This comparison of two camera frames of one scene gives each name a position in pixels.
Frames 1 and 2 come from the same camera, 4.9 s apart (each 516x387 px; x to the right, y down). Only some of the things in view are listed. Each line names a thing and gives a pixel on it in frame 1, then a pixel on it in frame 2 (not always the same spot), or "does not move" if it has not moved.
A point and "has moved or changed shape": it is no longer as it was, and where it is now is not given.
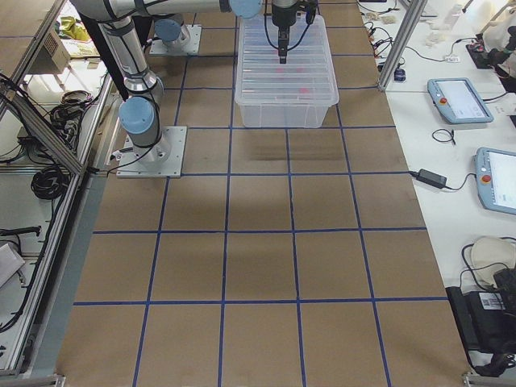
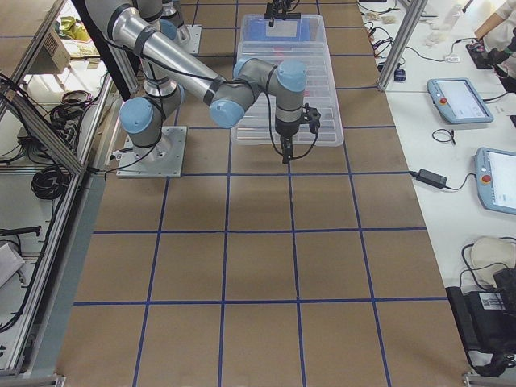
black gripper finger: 282,52 → 288,155
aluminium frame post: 415,9 does not move
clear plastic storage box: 294,94 has moved or changed shape
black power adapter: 431,178 does not move
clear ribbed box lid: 308,77 has moved or changed shape
